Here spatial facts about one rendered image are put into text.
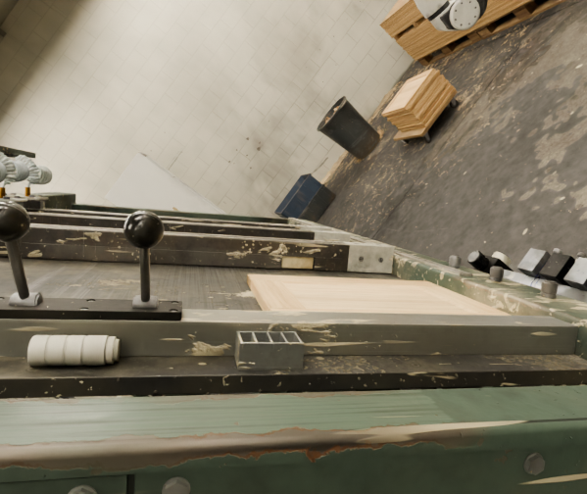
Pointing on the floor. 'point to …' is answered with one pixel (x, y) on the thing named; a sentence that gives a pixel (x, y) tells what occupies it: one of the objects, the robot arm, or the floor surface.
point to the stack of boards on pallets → (431, 37)
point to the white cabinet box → (156, 189)
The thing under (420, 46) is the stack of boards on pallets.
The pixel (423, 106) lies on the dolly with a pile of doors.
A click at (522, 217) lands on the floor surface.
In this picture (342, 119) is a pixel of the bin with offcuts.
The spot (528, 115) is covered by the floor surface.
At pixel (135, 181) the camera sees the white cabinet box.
